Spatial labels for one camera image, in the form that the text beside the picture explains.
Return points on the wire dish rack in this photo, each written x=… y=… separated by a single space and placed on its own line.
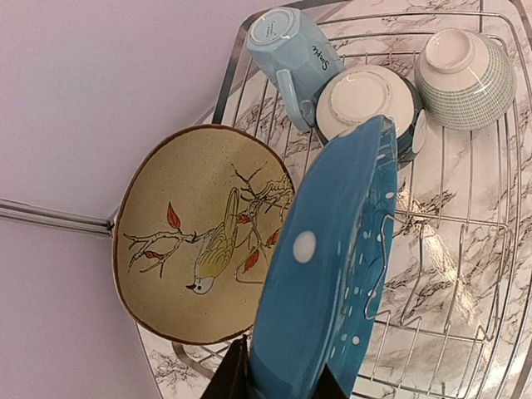
x=455 y=316

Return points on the blue polka dot plate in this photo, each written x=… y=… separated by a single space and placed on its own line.
x=324 y=284

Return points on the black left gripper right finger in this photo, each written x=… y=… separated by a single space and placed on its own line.
x=328 y=387

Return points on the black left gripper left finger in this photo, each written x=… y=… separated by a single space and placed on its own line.
x=229 y=381

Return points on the grey green patterned bowl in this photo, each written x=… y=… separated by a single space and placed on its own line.
x=465 y=79

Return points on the left aluminium frame post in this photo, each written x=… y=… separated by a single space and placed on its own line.
x=51 y=218

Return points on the beige bird pattern plate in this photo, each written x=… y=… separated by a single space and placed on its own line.
x=196 y=232

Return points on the dark teal dotted bowl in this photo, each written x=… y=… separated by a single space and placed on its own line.
x=362 y=92

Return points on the light blue mug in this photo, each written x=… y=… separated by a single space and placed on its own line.
x=297 y=58

